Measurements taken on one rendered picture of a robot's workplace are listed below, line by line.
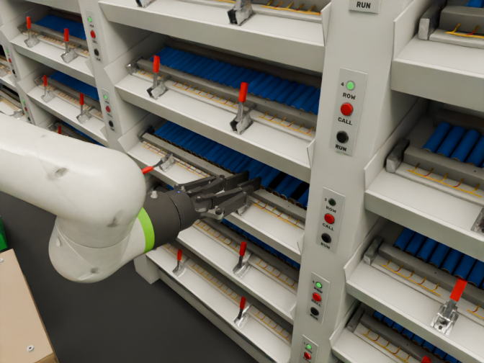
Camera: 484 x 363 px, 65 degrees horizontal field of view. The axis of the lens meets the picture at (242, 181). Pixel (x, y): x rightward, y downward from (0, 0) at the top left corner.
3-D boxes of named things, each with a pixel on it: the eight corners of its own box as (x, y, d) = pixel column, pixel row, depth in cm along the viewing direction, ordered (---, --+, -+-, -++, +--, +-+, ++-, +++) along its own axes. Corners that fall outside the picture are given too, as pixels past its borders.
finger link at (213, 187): (189, 212, 73) (184, 209, 73) (224, 192, 81) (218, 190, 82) (191, 194, 71) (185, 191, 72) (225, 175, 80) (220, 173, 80)
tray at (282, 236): (304, 266, 77) (297, 242, 70) (132, 163, 111) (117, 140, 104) (356, 197, 84) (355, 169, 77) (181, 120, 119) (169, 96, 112)
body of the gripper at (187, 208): (151, 222, 72) (189, 207, 78) (180, 243, 67) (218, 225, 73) (151, 186, 68) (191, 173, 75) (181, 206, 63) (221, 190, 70)
